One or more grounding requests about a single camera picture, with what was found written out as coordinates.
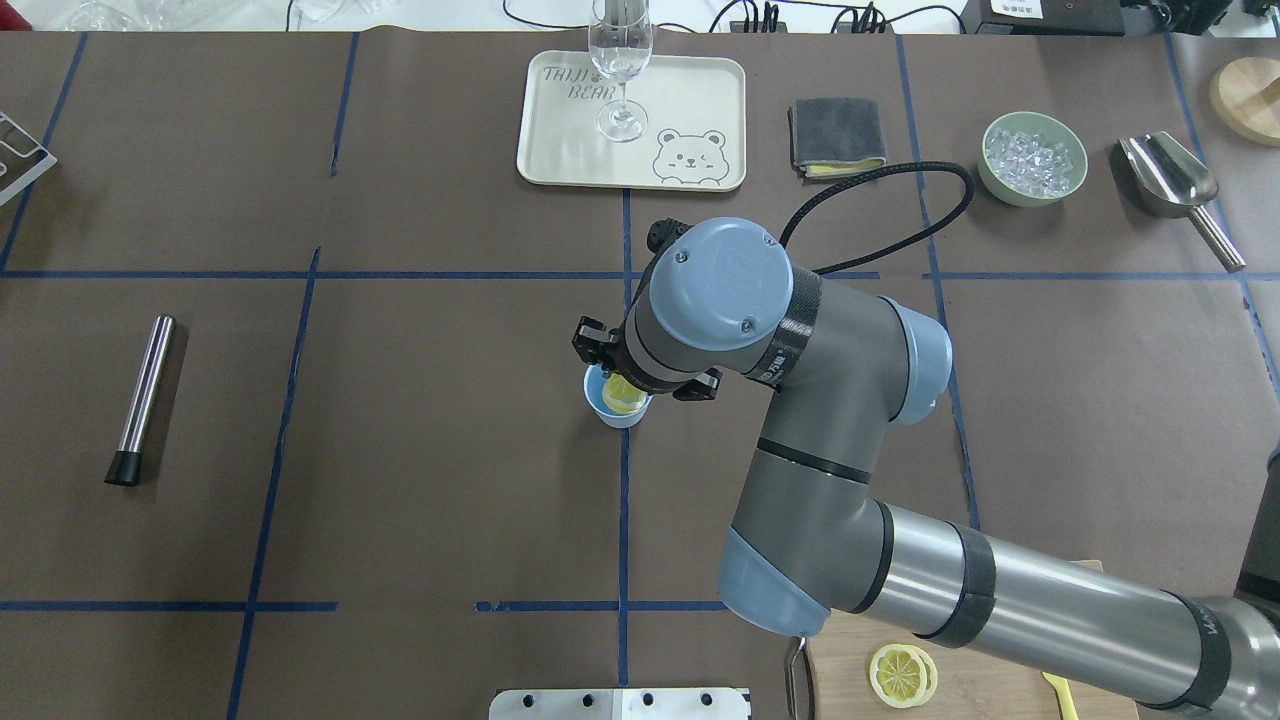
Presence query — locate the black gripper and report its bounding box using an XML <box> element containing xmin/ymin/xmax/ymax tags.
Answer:
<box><xmin>572</xmin><ymin>316</ymin><xmax>723</xmax><ymax>402</ymax></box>

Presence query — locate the light blue cup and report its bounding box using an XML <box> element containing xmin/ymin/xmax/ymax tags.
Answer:
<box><xmin>582</xmin><ymin>365</ymin><xmax>652</xmax><ymax>429</ymax></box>

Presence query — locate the yellow lemon slice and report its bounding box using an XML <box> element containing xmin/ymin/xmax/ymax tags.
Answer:
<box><xmin>602</xmin><ymin>373</ymin><xmax>649</xmax><ymax>415</ymax></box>

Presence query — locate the steel muddler rod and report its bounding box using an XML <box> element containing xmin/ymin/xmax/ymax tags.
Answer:
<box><xmin>104</xmin><ymin>314</ymin><xmax>175</xmax><ymax>487</ymax></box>

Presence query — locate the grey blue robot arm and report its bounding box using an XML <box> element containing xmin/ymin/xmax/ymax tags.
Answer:
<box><xmin>618</xmin><ymin>272</ymin><xmax>1277</xmax><ymax>719</ymax></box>

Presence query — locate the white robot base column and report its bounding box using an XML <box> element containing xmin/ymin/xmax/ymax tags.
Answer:
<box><xmin>488</xmin><ymin>685</ymin><xmax>753</xmax><ymax>719</ymax></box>

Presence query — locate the beige bear tray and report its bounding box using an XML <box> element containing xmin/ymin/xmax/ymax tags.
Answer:
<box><xmin>516</xmin><ymin>50</ymin><xmax>748</xmax><ymax>192</ymax></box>

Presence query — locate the clear wine glass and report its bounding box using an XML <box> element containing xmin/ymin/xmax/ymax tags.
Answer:
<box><xmin>588</xmin><ymin>1</ymin><xmax>654</xmax><ymax>143</ymax></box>

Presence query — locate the grey folded cloth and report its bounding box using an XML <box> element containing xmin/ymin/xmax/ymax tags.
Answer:
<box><xmin>788</xmin><ymin>97</ymin><xmax>888</xmax><ymax>181</ymax></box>

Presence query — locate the green bowl of ice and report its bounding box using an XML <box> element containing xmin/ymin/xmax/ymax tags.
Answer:
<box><xmin>978</xmin><ymin>111</ymin><xmax>1089</xmax><ymax>208</ymax></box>

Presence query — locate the black power strip box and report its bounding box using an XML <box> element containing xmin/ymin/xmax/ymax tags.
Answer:
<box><xmin>960</xmin><ymin>0</ymin><xmax>1201</xmax><ymax>37</ymax></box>

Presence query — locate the metal ice scoop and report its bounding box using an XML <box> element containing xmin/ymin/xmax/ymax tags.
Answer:
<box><xmin>1117</xmin><ymin>131</ymin><xmax>1247</xmax><ymax>273</ymax></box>

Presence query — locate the yellow plastic knife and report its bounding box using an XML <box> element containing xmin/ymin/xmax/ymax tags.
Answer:
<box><xmin>1041</xmin><ymin>673</ymin><xmax>1079</xmax><ymax>720</ymax></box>

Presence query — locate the wooden round stand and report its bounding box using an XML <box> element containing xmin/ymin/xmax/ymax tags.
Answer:
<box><xmin>1210</xmin><ymin>56</ymin><xmax>1279</xmax><ymax>149</ymax></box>

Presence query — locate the white wire cup rack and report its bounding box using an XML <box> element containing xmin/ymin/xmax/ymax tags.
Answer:
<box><xmin>0</xmin><ymin>111</ymin><xmax>58</xmax><ymax>205</ymax></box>

